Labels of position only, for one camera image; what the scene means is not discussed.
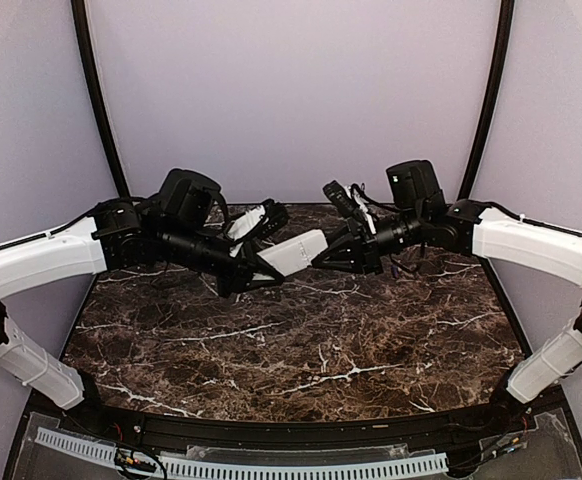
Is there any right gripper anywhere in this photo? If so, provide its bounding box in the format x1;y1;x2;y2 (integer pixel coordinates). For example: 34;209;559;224
311;204;427;273

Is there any white remote control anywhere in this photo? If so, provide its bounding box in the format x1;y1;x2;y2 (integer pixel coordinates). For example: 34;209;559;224
258;229;328;277

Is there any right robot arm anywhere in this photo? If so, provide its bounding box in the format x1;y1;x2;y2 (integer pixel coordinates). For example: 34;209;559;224
312;160;582;434

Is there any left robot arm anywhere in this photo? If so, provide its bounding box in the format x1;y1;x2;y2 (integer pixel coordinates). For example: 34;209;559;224
0;169;289;436

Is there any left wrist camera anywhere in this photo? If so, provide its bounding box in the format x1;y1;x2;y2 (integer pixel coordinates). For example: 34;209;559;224
225;198;290;246

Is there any black front rail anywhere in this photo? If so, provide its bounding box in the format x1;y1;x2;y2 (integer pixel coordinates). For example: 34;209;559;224
87;406;491;451

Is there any white slotted cable duct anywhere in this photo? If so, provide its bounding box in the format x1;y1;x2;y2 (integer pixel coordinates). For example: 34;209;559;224
34;428;448;479

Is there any right black frame post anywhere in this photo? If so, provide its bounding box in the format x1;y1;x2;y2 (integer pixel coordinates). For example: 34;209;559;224
457;0;515;200

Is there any black frame post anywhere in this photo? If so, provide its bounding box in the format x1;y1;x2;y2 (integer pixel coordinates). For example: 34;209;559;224
457;0;515;200
70;0;130;197

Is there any left black frame post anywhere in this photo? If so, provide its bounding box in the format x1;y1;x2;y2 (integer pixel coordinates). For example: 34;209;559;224
70;0;130;197

